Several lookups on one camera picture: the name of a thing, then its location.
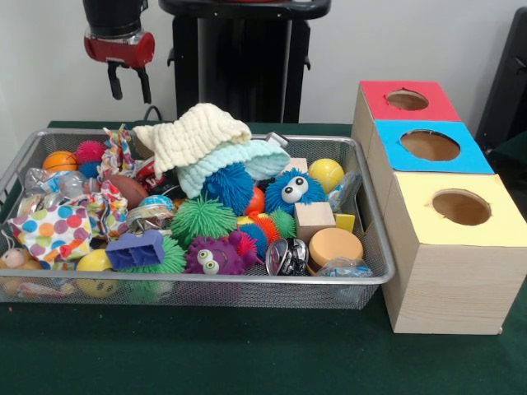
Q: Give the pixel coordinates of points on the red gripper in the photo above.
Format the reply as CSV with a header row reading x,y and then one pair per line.
x,y
119,49

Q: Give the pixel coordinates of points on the cream waffle cloth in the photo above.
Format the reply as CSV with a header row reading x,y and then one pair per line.
x,y
193,136

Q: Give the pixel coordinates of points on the red black packet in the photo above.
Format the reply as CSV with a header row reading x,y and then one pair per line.
x,y
148,173

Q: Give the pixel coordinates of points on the clear blue plastic packet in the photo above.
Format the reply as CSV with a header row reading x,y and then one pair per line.
x,y
346,191

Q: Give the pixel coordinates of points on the clear mesh bin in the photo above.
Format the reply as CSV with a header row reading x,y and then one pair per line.
x,y
366,247

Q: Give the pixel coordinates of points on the wooden box with three holes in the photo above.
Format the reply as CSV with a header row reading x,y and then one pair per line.
x,y
449,271

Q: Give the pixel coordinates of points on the pink spiky ball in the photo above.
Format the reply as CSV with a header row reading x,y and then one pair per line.
x,y
89,151

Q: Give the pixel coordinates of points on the small orange basketball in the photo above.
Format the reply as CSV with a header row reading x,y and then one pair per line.
x,y
59,161

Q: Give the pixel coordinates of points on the brown toy football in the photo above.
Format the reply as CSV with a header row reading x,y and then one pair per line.
x,y
128,189

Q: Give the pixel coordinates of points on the blue globe ball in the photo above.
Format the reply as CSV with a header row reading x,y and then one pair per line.
x,y
156,201

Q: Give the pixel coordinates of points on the mint green knit cloth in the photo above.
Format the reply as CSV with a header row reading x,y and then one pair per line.
x,y
239,160

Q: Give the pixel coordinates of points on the silver can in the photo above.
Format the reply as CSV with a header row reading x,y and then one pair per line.
x,y
150,218

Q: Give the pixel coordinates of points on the small green spiky ball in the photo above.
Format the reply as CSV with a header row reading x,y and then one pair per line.
x,y
202,219

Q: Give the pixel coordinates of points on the polka dot cloth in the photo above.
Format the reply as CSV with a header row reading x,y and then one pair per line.
x,y
58,230

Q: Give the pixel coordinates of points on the purple plastic block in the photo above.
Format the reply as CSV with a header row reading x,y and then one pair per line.
x,y
136,249

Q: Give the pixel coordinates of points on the large green spiky ball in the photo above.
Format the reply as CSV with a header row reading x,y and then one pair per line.
x,y
174,259

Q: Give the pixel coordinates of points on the yellow smiley ball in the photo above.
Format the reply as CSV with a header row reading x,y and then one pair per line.
x,y
96,271

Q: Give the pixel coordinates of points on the purple spiky ball with eyes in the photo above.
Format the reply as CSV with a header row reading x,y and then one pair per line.
x,y
216,255

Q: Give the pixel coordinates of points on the blue fuzzy ball with eyes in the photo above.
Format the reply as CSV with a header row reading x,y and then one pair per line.
x,y
295,191

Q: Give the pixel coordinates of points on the wooden cube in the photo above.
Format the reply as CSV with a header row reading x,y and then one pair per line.
x,y
314,220

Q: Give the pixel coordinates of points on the yellow block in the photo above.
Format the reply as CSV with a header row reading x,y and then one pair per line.
x,y
345,222

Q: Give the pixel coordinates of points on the round wooden disc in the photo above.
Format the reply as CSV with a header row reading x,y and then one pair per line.
x,y
334,247

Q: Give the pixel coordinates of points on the clear crumpled plastic packet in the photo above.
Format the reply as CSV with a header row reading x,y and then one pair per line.
x,y
344,267

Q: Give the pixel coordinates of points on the black chair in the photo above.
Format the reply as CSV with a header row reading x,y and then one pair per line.
x,y
506,90

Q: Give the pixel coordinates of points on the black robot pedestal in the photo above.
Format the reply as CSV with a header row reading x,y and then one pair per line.
x,y
247,66

